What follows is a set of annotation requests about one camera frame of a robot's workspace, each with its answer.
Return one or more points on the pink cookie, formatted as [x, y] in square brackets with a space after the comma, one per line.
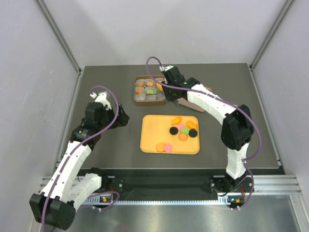
[180, 126]
[168, 148]

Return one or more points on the orange fish cookie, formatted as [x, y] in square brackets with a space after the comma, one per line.
[177, 120]
[191, 125]

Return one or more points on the orange fish cookie right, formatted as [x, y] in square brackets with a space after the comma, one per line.
[191, 125]

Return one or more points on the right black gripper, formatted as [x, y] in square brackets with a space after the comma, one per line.
[169, 97]

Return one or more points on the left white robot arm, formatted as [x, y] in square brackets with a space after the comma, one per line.
[57, 203]

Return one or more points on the green cookie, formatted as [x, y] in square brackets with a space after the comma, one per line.
[185, 130]
[149, 92]

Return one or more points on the brown cookie tin box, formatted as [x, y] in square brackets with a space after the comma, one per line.
[157, 99]

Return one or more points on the pink cookie bottom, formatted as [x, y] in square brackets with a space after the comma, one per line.
[168, 148]

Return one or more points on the yellow tray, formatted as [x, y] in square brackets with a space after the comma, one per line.
[155, 129]

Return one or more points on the brown tin lid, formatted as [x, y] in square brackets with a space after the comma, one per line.
[184, 102]

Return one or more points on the orange flower cookie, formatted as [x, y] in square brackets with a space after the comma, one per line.
[139, 92]

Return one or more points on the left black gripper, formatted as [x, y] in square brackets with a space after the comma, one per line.
[121, 120]

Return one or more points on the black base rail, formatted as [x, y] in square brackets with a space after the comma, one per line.
[172, 185]

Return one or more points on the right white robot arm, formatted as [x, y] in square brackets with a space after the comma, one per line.
[236, 130]

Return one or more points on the black cookie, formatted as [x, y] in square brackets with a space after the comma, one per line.
[193, 133]
[173, 130]

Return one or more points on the tan round cookie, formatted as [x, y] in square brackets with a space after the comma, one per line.
[183, 137]
[159, 84]

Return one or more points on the orange cookie bottom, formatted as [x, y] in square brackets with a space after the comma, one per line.
[160, 147]

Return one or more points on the orange fish cookie upper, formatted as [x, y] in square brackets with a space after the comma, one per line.
[177, 120]

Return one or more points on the pink cookie middle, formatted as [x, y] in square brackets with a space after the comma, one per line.
[180, 126]

